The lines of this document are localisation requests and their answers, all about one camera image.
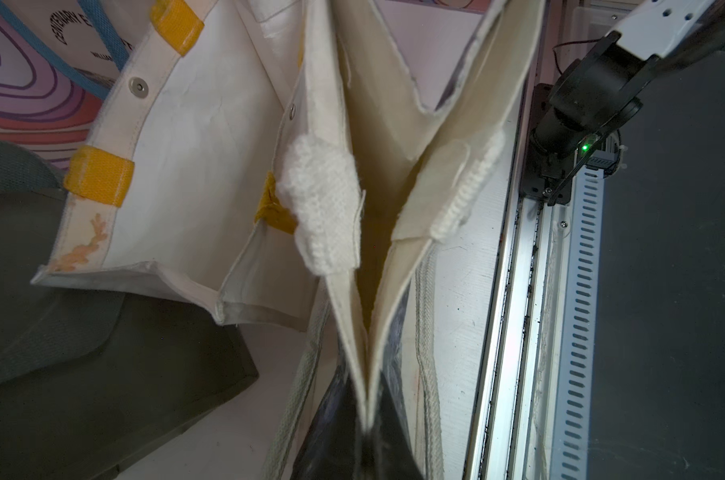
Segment olive green fabric bag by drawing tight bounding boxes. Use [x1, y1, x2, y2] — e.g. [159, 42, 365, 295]
[0, 141, 258, 479]

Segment beige bag blue handles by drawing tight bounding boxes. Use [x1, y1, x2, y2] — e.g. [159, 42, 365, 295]
[0, 0, 152, 100]

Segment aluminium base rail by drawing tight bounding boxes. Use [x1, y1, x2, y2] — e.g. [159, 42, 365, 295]
[463, 1, 595, 479]

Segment white bag yellow handles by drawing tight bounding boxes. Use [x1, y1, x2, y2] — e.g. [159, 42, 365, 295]
[34, 1, 318, 331]

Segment cream canvas tote bag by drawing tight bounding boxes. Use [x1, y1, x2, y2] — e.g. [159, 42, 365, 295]
[262, 1, 545, 479]

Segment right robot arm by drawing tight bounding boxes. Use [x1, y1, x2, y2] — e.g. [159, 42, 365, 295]
[520, 1, 725, 205]

